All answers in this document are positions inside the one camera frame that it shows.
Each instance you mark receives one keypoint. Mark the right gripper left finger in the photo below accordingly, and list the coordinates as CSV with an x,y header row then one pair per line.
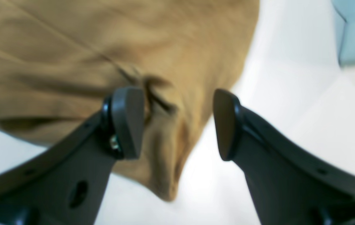
x,y
65,185

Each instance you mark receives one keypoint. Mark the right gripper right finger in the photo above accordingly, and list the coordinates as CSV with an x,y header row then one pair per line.
x,y
288,185

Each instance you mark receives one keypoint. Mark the brown t-shirt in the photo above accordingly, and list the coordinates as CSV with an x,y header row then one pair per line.
x,y
60,58

